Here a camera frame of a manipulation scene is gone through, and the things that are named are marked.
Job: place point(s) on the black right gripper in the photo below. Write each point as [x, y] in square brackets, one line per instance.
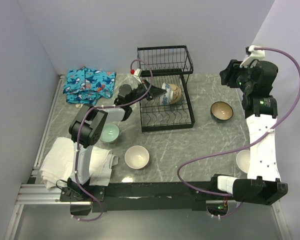
[233, 69]

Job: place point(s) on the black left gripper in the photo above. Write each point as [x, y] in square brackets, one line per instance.
[154, 91]

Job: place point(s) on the blue white patterned bowl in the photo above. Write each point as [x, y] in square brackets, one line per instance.
[165, 99]

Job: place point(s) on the cream bowl with brown outside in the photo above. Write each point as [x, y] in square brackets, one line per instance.
[175, 93]

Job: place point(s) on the black wire dish rack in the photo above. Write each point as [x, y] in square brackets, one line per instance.
[169, 68]

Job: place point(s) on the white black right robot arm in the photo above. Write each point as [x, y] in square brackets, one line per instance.
[263, 183]

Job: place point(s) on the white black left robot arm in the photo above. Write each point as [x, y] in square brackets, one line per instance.
[86, 129]

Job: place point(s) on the brown interior dark bowl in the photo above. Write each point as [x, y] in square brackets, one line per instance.
[221, 111]

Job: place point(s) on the pale green bowl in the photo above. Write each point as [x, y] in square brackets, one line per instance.
[110, 133]

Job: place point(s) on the cream bowl near front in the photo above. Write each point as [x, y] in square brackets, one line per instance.
[137, 157]

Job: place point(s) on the blue shark print cloth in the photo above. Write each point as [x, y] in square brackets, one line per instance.
[87, 86]

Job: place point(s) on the plain white bowl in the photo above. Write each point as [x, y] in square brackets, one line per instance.
[243, 160]

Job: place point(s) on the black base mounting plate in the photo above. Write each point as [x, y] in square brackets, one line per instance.
[142, 196]

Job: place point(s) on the white folded towel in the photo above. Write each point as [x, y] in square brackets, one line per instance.
[58, 164]

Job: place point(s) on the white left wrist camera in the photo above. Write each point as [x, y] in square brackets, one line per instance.
[137, 74]

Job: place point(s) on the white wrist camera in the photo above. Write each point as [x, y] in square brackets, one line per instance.
[253, 52]
[137, 74]

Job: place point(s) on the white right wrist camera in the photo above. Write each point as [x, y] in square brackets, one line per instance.
[253, 52]

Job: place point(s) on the aluminium frame rail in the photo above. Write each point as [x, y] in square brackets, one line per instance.
[37, 194]

